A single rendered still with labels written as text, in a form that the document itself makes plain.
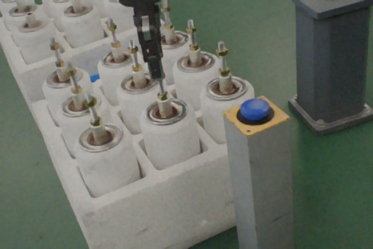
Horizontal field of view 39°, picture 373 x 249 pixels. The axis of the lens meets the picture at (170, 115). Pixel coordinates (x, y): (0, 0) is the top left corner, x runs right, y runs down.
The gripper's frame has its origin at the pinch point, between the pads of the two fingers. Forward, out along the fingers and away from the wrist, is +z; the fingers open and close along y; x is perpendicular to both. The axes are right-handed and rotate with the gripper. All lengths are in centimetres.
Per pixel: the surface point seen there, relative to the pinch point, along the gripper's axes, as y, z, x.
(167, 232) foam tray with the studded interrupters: -9.4, 28.8, 3.1
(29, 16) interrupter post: 45, 7, 31
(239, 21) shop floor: 82, 35, -22
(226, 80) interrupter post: 3.5, 7.8, -10.9
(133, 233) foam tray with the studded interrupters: -11.6, 25.6, 8.5
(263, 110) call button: -14.5, 2.3, -14.4
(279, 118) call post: -14.7, 3.8, -16.5
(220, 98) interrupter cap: 1.5, 9.8, -9.5
